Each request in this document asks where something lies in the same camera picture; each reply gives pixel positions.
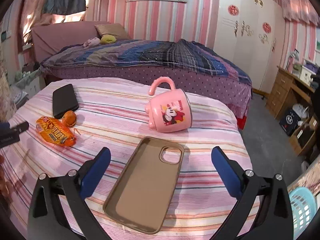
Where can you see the yellow plush toy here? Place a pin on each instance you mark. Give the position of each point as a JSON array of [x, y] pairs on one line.
[[108, 39]]

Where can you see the black shopping bag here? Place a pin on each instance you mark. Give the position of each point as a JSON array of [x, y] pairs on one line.
[[289, 121]]

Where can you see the turquoise plastic laundry basket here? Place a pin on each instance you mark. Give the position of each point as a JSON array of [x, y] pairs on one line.
[[304, 208]]

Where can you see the orange snack wrapper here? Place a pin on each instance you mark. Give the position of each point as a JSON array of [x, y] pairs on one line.
[[54, 132]]

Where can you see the black smartphone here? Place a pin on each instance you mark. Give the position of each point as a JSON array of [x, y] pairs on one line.
[[64, 99]]

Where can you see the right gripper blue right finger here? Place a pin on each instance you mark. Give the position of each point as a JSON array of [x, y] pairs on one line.
[[229, 171]]

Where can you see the person left hand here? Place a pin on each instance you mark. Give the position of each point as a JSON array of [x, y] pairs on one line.
[[5, 185]]

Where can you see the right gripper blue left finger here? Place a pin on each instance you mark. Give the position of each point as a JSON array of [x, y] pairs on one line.
[[92, 171]]

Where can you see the brown pillow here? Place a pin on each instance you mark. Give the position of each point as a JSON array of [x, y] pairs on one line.
[[116, 30]]

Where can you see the pink plush toy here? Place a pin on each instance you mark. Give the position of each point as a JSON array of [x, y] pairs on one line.
[[91, 42]]

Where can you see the pink cartoon mug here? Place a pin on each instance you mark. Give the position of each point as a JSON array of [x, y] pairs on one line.
[[169, 111]]

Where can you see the purple bed with plaid blanket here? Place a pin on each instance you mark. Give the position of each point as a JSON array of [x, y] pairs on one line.
[[193, 67]]

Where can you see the small orange fruit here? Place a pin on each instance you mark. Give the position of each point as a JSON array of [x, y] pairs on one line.
[[69, 119]]

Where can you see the pink striped bedsheet bed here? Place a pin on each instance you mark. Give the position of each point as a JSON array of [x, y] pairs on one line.
[[111, 114]]

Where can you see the floral curtain right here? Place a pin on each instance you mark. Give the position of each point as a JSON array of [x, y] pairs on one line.
[[309, 179]]

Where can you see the desk lamp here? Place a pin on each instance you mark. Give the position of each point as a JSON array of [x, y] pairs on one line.
[[292, 59]]

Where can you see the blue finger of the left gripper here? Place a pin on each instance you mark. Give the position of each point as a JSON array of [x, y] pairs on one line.
[[4, 126], [20, 128]]

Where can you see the wooden desk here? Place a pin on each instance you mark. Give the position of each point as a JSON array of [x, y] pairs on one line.
[[289, 91]]

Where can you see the white wardrobe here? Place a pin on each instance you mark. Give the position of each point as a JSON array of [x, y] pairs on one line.
[[250, 34]]

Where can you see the tan phone case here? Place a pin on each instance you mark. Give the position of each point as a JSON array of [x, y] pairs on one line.
[[143, 192]]

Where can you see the pink valance curtain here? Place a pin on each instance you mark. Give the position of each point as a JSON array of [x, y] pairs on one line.
[[300, 11]]

